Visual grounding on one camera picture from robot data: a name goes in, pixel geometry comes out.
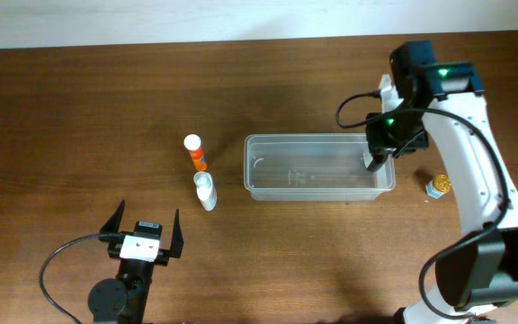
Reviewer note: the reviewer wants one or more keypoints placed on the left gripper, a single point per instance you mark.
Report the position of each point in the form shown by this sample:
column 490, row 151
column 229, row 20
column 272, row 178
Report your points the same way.
column 176, row 247

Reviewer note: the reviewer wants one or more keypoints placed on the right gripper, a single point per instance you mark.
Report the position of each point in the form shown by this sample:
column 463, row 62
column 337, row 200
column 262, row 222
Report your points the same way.
column 377, row 140

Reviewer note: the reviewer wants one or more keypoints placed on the dark bottle white cap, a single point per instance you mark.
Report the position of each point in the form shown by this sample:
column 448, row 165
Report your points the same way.
column 373, row 163

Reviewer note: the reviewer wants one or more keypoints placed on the small jar gold lid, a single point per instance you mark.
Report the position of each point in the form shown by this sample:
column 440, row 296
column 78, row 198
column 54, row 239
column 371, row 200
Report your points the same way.
column 438, row 186

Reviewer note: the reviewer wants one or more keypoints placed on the white bottle clear cap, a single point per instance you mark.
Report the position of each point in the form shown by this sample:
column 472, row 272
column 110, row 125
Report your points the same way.
column 206, row 190

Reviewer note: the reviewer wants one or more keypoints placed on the orange tablet tube white cap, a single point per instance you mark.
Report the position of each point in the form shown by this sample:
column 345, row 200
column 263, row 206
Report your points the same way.
column 192, row 143

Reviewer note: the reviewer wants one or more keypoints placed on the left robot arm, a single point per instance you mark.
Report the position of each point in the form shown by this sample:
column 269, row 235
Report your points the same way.
column 123, row 298

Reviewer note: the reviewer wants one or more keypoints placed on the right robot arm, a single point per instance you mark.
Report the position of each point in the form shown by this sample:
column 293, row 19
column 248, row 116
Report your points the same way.
column 444, row 104

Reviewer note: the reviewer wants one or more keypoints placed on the clear plastic container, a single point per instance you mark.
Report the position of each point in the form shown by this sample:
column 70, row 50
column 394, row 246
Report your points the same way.
column 313, row 167

